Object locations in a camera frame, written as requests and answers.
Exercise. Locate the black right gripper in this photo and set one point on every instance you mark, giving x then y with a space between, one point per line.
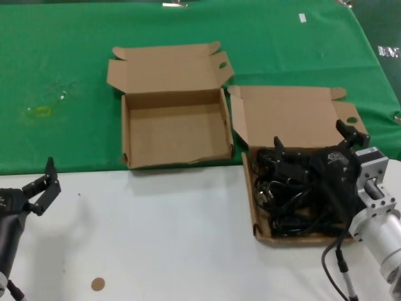
335 169

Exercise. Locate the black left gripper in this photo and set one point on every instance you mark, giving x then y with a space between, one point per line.
11 202

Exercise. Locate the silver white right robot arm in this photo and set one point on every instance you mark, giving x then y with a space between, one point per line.
385 232

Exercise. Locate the cardboard box with creased lid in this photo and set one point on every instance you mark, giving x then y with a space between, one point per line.
288 116

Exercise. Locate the cardboard box with straight lid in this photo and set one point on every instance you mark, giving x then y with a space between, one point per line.
175 135

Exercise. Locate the small white paper scrap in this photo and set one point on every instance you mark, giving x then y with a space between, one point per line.
63 96

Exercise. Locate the round brown cardboard disc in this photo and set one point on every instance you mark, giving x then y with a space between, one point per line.
97 284

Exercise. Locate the shiny silver foil piece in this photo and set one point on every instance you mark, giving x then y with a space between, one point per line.
388 51

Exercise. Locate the white tape strip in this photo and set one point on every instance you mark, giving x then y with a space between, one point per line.
302 17

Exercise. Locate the green table cloth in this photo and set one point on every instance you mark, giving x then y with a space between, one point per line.
62 47

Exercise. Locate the silver metal clip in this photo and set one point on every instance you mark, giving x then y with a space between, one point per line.
173 4
344 2

